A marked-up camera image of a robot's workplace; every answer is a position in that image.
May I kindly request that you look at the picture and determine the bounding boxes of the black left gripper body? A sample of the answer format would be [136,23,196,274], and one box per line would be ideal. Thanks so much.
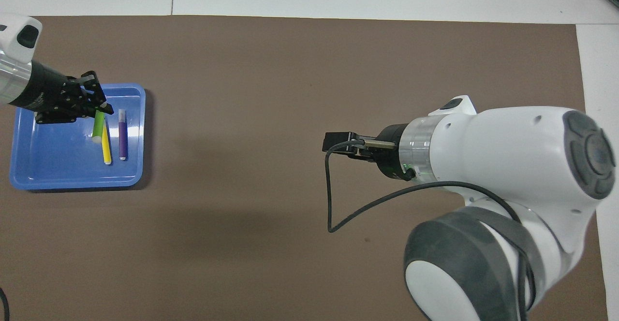
[9,60,82,119]

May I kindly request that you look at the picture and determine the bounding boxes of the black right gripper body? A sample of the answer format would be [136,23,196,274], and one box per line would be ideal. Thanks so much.
[373,123,417,182]

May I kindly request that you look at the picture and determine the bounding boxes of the green pen white cap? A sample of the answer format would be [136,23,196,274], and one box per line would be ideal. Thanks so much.
[92,111,106,144]

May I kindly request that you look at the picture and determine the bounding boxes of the purple pen white cap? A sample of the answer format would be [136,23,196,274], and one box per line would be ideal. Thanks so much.
[118,109,128,161]

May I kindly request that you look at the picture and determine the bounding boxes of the yellow pen white cap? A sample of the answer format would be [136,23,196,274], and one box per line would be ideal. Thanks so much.
[101,118,113,165]

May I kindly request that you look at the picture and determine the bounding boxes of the blue plastic tray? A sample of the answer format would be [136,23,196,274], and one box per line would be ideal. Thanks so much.
[10,83,147,191]

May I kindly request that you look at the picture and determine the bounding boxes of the brown table mat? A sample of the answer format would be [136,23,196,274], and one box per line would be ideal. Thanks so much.
[0,15,607,321]

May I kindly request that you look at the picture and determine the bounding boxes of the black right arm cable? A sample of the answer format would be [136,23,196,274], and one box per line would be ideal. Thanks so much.
[325,139,537,321]

